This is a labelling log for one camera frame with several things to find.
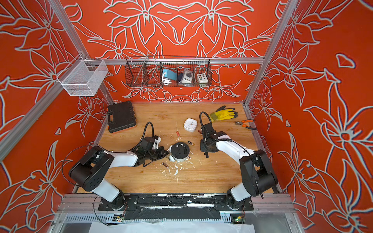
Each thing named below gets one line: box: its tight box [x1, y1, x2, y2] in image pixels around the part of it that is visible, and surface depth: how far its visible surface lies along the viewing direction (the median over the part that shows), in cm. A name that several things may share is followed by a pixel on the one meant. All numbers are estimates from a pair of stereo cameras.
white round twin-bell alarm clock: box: [169, 141, 190, 163], surface depth 89 cm
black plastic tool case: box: [106, 100, 137, 134], surface depth 108 cm
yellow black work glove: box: [208, 105, 238, 123], surface depth 112 cm
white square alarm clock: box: [183, 117, 198, 133], surface depth 105 cm
